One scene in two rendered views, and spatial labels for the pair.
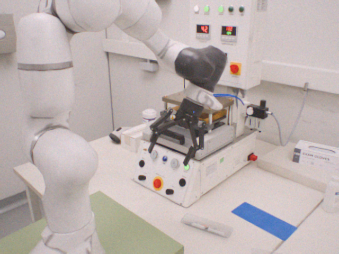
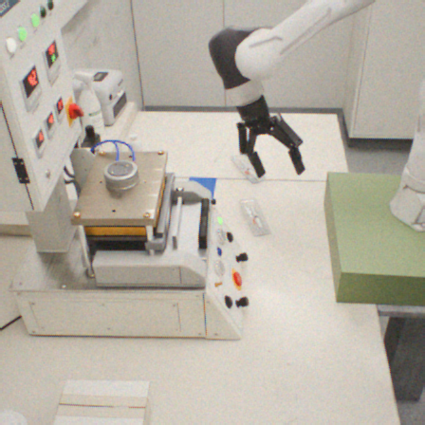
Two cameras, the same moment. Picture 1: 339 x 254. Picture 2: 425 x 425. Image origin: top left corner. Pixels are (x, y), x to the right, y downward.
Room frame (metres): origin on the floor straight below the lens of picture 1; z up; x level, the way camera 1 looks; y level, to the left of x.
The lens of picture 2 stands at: (1.83, 0.78, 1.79)
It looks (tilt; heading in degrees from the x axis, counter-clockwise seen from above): 38 degrees down; 231
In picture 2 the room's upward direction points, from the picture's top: 2 degrees counter-clockwise
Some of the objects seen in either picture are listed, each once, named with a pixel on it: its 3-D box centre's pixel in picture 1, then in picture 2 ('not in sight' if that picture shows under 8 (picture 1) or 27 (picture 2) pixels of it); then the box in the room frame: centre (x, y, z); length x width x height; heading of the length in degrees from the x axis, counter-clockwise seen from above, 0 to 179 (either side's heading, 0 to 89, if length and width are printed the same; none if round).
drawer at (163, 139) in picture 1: (190, 130); (149, 228); (1.34, -0.09, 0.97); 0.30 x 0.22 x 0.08; 138
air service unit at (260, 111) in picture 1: (255, 115); (94, 155); (1.32, -0.37, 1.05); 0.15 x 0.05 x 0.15; 48
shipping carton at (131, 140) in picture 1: (140, 137); (105, 417); (1.65, 0.18, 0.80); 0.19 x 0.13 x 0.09; 135
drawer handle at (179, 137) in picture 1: (169, 135); (204, 221); (1.24, 0.01, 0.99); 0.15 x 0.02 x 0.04; 48
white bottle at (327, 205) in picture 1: (332, 193); (136, 153); (1.05, -0.62, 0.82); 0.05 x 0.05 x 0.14
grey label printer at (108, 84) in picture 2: not in sight; (92, 95); (0.98, -1.04, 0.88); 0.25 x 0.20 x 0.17; 129
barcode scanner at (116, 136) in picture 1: (125, 132); not in sight; (1.75, 0.27, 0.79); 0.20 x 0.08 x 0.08; 135
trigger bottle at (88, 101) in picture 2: not in sight; (89, 103); (1.06, -0.90, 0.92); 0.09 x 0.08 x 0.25; 109
